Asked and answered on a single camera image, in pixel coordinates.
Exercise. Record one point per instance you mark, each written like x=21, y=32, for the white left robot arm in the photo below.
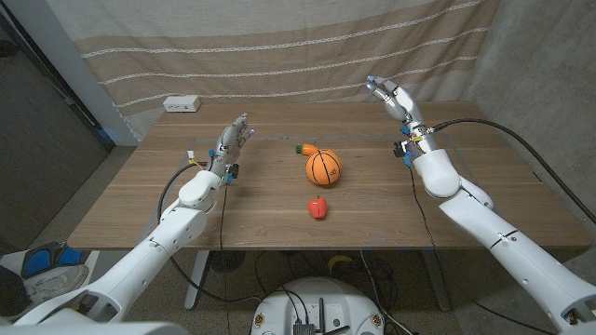
x=153, y=246

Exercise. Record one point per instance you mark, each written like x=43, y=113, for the dark perforated wall panel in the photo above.
x=37, y=149

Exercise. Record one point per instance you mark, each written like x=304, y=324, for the blue and black shoe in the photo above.
x=42, y=258

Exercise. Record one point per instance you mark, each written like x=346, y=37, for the beige striped backdrop cloth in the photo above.
x=279, y=37

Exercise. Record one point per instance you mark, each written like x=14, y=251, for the orange toy carrot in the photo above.
x=309, y=149

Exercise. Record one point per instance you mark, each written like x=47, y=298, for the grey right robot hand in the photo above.
x=400, y=102

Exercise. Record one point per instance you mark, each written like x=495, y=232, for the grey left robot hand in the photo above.
x=228, y=142

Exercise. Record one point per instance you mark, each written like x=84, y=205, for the white table leg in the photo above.
x=197, y=279

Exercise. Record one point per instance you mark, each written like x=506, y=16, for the yellow toy banana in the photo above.
x=339, y=260

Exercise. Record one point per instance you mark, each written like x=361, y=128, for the grey table leg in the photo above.
x=437, y=284

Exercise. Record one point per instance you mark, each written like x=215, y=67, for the white power strip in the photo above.
x=181, y=103

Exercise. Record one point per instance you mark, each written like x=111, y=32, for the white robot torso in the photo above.
x=316, y=302

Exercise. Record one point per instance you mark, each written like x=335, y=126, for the black round fan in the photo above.
x=227, y=260

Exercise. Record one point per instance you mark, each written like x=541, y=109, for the orange toy basketball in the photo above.
x=323, y=167

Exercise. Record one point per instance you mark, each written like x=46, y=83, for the white sneaker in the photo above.
x=58, y=281

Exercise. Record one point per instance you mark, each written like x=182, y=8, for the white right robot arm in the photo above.
x=503, y=242

